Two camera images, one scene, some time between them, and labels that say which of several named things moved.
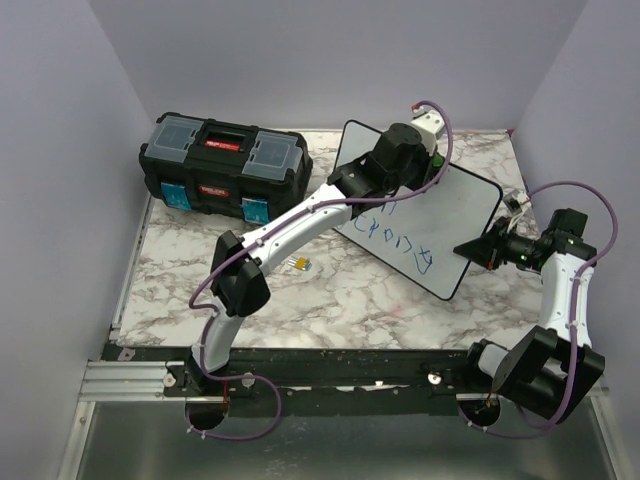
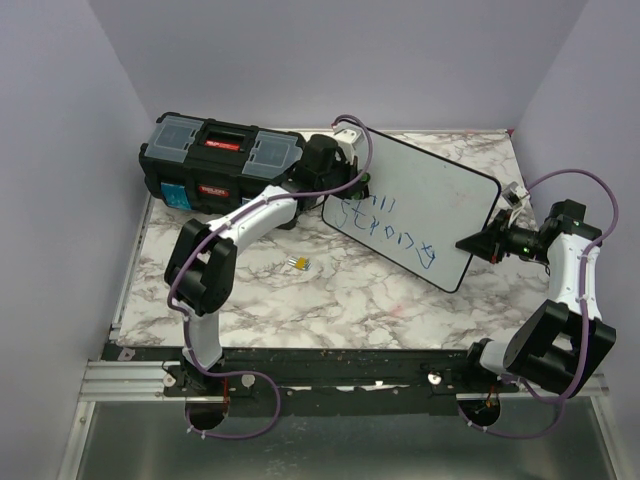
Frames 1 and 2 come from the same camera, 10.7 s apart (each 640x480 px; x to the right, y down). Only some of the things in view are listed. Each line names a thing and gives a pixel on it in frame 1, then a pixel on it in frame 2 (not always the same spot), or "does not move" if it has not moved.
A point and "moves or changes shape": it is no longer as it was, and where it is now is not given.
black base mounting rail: x=324 y=382 does not move
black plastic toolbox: x=245 y=173 does not move
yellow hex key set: x=300 y=262 does not move
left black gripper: x=425 y=162 → x=350 y=170
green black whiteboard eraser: x=437 y=160 moves or changes shape
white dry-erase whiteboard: x=418 y=235 does not move
